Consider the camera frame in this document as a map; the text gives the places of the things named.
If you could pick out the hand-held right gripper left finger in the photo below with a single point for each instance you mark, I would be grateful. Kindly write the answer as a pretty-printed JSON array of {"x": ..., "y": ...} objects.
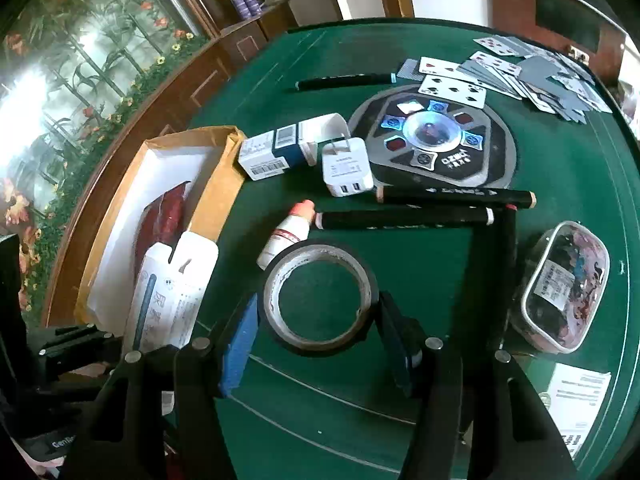
[{"x": 239, "y": 355}]

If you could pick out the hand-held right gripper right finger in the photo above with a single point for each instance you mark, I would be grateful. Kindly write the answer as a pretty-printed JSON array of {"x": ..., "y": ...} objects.
[{"x": 400, "y": 355}]

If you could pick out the black tape roll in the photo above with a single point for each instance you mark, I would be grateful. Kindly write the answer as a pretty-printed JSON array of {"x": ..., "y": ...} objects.
[{"x": 272, "y": 305}]

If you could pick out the black marker with pink ends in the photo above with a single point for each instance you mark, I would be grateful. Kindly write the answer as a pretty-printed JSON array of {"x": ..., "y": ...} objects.
[{"x": 506, "y": 270}]

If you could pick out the cardboard box with white lining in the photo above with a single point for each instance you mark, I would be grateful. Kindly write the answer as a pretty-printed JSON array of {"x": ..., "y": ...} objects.
[{"x": 215, "y": 195}]

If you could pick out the clear plastic sticker container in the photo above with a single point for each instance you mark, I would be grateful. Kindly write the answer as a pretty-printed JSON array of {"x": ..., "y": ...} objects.
[{"x": 565, "y": 285}]

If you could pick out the white printed packet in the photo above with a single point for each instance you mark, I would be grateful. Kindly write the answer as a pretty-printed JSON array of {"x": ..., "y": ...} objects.
[{"x": 172, "y": 295}]

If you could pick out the small white bottle pink cap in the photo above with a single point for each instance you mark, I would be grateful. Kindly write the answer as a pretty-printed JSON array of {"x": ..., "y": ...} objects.
[{"x": 285, "y": 235}]

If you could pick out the black marker with white ends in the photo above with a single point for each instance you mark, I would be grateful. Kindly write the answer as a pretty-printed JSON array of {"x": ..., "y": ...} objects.
[{"x": 400, "y": 218}]

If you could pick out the red packet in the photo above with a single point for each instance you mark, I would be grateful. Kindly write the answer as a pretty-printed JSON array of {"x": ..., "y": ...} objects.
[{"x": 160, "y": 225}]

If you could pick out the black marker with tan ends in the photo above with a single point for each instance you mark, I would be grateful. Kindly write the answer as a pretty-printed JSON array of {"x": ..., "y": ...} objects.
[{"x": 450, "y": 194}]

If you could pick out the white printed paper sheet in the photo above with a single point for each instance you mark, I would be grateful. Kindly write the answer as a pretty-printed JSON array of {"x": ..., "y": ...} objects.
[{"x": 582, "y": 400}]

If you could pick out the white usb charger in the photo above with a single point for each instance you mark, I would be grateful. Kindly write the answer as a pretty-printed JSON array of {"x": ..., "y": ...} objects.
[{"x": 345, "y": 167}]

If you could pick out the white and blue small box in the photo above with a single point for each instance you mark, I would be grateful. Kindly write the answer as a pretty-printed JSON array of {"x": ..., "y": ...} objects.
[{"x": 270, "y": 152}]

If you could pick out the grey table control panel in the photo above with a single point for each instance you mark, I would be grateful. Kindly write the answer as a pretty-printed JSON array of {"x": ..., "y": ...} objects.
[{"x": 480, "y": 150}]

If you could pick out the black pen with teal cap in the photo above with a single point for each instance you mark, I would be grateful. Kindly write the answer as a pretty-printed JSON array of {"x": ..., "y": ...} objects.
[{"x": 345, "y": 81}]

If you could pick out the pile of playing cards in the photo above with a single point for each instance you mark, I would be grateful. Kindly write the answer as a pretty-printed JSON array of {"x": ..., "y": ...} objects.
[{"x": 530, "y": 75}]

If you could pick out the wooden cabinet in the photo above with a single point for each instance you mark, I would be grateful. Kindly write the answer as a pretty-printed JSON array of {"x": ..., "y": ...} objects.
[{"x": 260, "y": 30}]

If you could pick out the floral wall mural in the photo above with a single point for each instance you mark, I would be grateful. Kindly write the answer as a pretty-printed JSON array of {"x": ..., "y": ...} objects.
[{"x": 75, "y": 85}]

